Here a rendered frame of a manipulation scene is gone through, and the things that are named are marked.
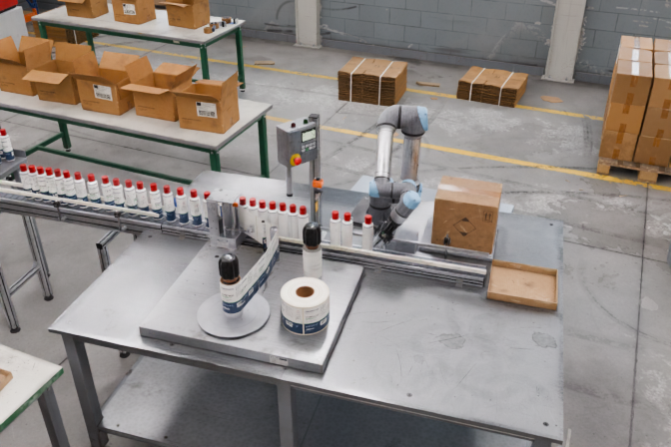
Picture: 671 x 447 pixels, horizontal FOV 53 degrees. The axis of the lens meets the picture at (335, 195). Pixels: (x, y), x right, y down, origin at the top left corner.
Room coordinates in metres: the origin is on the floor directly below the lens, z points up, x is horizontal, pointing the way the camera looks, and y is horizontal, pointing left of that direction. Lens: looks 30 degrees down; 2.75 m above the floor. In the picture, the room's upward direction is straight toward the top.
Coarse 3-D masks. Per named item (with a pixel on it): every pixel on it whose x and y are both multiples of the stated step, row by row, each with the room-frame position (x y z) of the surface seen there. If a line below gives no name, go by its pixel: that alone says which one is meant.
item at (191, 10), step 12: (168, 0) 6.96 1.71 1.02; (180, 0) 7.12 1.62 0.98; (192, 0) 7.10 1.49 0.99; (204, 0) 6.93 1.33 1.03; (168, 12) 6.91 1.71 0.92; (180, 12) 6.83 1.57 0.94; (192, 12) 6.77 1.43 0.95; (204, 12) 6.91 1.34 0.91; (180, 24) 6.85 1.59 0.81; (192, 24) 6.78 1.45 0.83; (204, 24) 6.90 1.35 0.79
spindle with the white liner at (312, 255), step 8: (312, 224) 2.45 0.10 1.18; (304, 232) 2.44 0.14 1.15; (312, 232) 2.42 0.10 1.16; (320, 232) 2.44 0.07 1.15; (304, 240) 2.44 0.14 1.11; (312, 240) 2.42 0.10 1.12; (320, 240) 2.44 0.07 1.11; (304, 248) 2.44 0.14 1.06; (312, 248) 2.43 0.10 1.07; (320, 248) 2.44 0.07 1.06; (304, 256) 2.43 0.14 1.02; (312, 256) 2.41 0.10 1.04; (320, 256) 2.43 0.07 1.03; (304, 264) 2.44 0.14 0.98; (312, 264) 2.41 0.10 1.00; (320, 264) 2.43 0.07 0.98; (304, 272) 2.44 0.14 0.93; (312, 272) 2.41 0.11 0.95; (320, 272) 2.43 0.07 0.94
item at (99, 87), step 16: (80, 64) 4.76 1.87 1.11; (96, 64) 4.92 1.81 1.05; (112, 64) 4.92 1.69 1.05; (80, 80) 4.67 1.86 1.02; (96, 80) 4.59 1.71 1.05; (112, 80) 4.90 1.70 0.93; (128, 80) 4.70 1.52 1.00; (80, 96) 4.68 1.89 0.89; (96, 96) 4.64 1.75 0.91; (112, 96) 4.58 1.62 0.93; (128, 96) 4.70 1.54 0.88; (112, 112) 4.59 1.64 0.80
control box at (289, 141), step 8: (296, 120) 2.90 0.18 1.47; (280, 128) 2.82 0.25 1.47; (288, 128) 2.81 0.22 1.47; (296, 128) 2.81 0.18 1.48; (304, 128) 2.82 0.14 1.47; (280, 136) 2.82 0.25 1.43; (288, 136) 2.77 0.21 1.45; (296, 136) 2.79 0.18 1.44; (280, 144) 2.82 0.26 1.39; (288, 144) 2.77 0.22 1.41; (296, 144) 2.79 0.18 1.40; (304, 144) 2.82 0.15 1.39; (280, 152) 2.82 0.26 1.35; (288, 152) 2.77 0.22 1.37; (296, 152) 2.79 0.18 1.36; (312, 152) 2.85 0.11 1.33; (280, 160) 2.82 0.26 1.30; (288, 160) 2.77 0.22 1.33; (304, 160) 2.82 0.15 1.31; (312, 160) 2.85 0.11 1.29; (288, 168) 2.78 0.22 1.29
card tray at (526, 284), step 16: (496, 272) 2.57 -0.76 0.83; (512, 272) 2.57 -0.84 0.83; (528, 272) 2.57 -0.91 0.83; (544, 272) 2.56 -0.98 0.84; (496, 288) 2.45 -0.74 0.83; (512, 288) 2.45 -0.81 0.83; (528, 288) 2.45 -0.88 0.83; (544, 288) 2.45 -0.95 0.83; (528, 304) 2.33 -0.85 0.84; (544, 304) 2.31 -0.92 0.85
